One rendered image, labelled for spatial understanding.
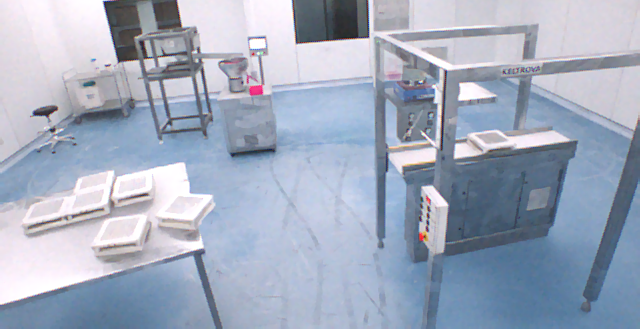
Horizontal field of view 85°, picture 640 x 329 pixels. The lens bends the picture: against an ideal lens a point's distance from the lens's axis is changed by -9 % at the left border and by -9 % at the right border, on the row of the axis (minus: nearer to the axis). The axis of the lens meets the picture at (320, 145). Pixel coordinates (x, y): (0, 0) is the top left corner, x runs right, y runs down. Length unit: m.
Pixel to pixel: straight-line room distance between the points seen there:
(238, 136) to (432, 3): 4.61
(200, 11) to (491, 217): 5.91
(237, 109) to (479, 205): 2.92
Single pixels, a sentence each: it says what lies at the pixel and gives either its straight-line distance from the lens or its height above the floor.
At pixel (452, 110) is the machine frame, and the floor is 1.48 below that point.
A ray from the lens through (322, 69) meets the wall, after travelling 7.38.
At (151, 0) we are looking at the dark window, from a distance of 7.53.
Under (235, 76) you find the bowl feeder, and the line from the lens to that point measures 4.74.
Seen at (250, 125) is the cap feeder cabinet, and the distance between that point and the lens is 4.66.
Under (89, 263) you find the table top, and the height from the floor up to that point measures 0.82.
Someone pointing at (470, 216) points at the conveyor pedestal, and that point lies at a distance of 2.96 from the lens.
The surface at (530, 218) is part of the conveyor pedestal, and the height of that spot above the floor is 0.22.
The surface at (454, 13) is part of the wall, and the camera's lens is 7.88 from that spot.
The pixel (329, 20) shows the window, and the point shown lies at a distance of 7.25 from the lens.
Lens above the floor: 2.02
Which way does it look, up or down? 25 degrees down
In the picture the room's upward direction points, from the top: 5 degrees counter-clockwise
